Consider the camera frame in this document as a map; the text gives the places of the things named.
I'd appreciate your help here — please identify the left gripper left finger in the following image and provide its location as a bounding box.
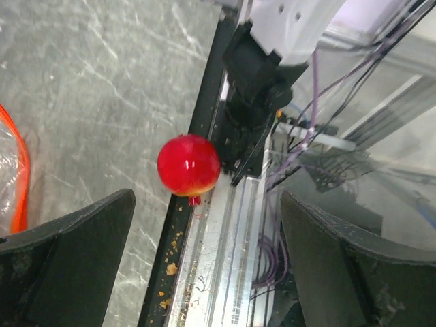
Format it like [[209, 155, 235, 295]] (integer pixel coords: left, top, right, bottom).
[[1, 189, 136, 326]]

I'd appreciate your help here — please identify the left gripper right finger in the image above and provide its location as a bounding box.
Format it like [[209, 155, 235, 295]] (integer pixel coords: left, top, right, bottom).
[[280, 192, 435, 326]]

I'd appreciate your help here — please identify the clear orange-zip bag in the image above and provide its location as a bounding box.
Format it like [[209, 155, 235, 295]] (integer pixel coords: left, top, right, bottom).
[[1, 108, 31, 237]]

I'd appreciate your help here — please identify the red pomegranate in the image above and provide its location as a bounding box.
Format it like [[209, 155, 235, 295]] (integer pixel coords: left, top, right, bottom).
[[157, 134, 221, 206]]

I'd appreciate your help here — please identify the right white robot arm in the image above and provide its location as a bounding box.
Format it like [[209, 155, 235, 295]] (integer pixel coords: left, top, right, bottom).
[[223, 1, 344, 111]]

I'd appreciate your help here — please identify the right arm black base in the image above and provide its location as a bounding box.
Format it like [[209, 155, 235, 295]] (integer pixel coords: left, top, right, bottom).
[[211, 84, 293, 187]]

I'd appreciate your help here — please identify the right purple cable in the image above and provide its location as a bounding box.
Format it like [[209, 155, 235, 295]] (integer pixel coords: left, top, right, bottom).
[[265, 47, 323, 191]]

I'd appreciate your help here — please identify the aluminium frame rail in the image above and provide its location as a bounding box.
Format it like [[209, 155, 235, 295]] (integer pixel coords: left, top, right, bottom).
[[165, 174, 265, 326]]

